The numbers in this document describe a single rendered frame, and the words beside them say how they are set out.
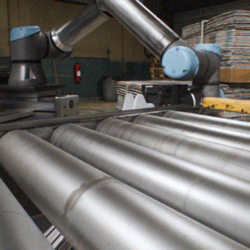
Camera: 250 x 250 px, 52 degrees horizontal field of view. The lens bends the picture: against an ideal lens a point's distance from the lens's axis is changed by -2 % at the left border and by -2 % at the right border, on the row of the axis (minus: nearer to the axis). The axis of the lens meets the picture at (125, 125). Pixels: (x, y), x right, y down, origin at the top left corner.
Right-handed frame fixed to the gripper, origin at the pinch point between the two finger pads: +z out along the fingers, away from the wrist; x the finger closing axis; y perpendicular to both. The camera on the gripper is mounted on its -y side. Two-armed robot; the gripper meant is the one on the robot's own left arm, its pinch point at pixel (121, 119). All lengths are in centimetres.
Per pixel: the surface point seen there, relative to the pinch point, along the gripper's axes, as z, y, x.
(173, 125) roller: 7.7, 3.0, 21.7
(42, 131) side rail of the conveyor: 22.6, 2.7, 13.5
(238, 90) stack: -53, 4, -2
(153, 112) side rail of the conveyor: 3.5, 3.4, 13.4
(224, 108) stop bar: -6.7, 4.0, 20.4
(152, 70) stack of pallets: -502, 19, -519
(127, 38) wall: -525, 125, -662
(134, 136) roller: 14.7, 2.6, 21.9
